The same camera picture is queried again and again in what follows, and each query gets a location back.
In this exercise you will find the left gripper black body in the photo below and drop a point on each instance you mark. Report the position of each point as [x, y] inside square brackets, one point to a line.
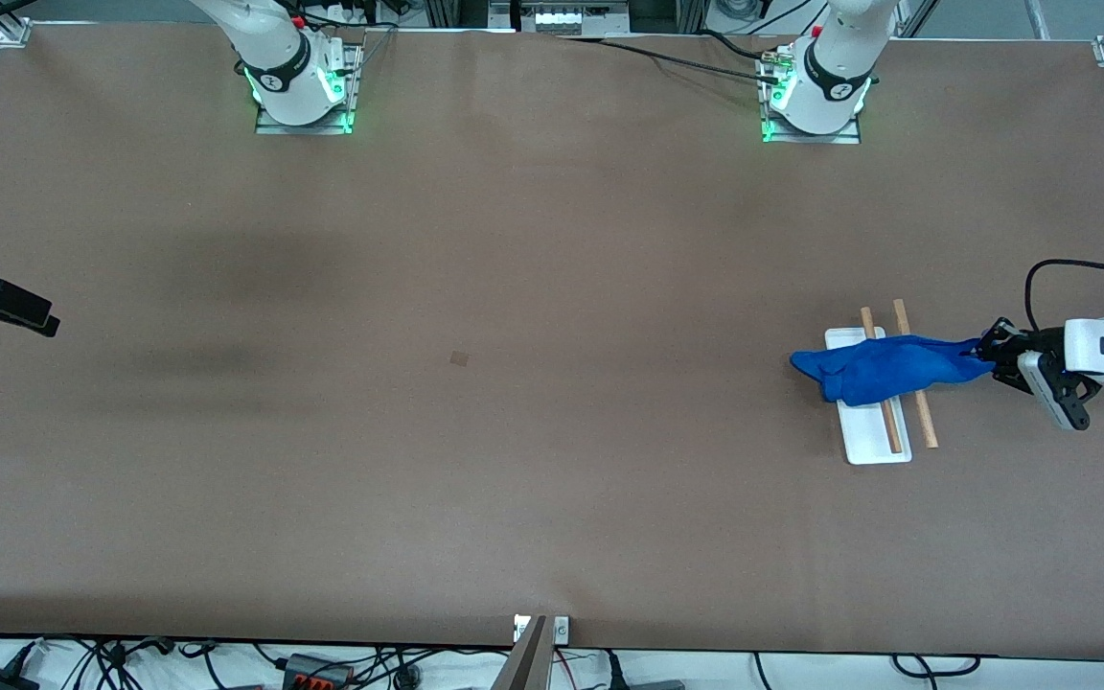
[1041, 342]

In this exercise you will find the blue towel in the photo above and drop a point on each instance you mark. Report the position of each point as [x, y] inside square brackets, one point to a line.
[878, 369]

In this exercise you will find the white rack with wooden rods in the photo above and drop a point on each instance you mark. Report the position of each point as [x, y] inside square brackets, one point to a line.
[873, 436]

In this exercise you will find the black power adapter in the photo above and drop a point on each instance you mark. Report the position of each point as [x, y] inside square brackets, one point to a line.
[1, 680]

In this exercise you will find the black box with orange connectors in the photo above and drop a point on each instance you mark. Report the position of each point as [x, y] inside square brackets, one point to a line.
[317, 671]

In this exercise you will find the white power strip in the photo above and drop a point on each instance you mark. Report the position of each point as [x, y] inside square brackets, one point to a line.
[571, 17]

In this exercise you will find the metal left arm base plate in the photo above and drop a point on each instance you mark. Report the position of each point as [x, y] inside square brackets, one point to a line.
[811, 139]

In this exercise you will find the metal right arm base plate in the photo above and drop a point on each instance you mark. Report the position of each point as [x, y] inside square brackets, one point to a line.
[303, 128]

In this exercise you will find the small metal edge bracket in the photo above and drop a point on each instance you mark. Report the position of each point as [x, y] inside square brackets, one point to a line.
[562, 630]

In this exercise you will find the grey camera pole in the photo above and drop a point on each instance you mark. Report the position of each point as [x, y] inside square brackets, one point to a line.
[525, 666]

